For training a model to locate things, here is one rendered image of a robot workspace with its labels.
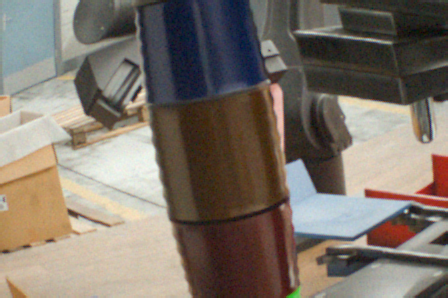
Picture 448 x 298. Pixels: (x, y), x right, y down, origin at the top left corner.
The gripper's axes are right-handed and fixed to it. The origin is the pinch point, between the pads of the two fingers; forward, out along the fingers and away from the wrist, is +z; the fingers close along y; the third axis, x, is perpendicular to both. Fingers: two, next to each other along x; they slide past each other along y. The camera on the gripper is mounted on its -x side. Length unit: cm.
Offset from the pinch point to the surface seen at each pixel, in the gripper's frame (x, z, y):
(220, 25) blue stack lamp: -28, 6, 44
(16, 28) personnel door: 369, -519, -883
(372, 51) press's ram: -10.1, 3.2, 30.4
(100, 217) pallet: 134, -93, -321
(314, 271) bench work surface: 6.0, 6.8, -9.1
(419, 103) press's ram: -8.0, 6.7, 30.0
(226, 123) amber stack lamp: -29, 9, 43
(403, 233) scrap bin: 11.8, 9.2, -1.5
